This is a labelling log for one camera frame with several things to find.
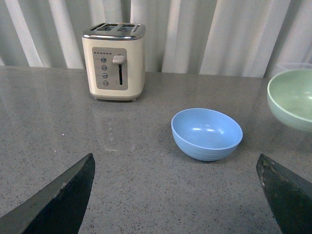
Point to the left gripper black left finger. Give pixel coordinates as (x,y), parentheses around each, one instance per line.
(58,208)

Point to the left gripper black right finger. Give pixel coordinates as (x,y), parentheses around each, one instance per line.
(288,194)

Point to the light green bowl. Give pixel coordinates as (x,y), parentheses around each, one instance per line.
(289,96)

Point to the light blue bowl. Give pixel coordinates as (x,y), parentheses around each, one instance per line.
(205,134)

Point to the clear plastic container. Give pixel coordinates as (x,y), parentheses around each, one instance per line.
(282,67)

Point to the cream toaster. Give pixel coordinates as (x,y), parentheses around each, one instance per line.
(114,58)

